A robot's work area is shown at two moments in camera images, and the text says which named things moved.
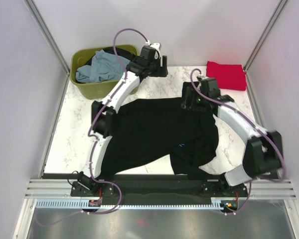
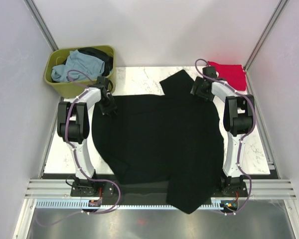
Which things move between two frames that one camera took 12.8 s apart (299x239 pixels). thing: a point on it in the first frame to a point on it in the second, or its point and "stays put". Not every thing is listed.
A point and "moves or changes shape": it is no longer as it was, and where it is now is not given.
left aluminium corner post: x=37 y=17 stays put
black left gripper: x=161 y=71 to x=112 y=107
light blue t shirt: x=103 y=67 to x=92 y=66
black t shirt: x=149 y=130 moves or changes shape
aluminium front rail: x=50 y=188 stays put
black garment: x=120 y=52 to x=107 y=59
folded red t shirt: x=228 y=76 stays put
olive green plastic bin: x=94 y=90 to x=63 y=89
